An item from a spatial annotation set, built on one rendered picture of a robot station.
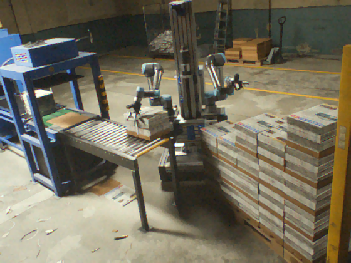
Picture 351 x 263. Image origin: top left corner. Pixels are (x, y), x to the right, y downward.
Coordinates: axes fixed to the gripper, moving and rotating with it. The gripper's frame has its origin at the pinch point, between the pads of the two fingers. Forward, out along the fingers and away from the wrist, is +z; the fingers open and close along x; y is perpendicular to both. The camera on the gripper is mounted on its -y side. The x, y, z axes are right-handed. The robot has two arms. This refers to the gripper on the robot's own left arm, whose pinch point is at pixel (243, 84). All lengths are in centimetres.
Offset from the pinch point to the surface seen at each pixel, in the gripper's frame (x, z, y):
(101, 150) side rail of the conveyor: 149, -29, 26
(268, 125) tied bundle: 15, 63, 16
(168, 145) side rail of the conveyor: 85, -14, 40
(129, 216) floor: 147, -17, 105
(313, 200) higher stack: 24, 126, 48
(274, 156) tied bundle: 29, 91, 26
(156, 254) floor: 136, 49, 106
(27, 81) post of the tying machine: 196, -98, -48
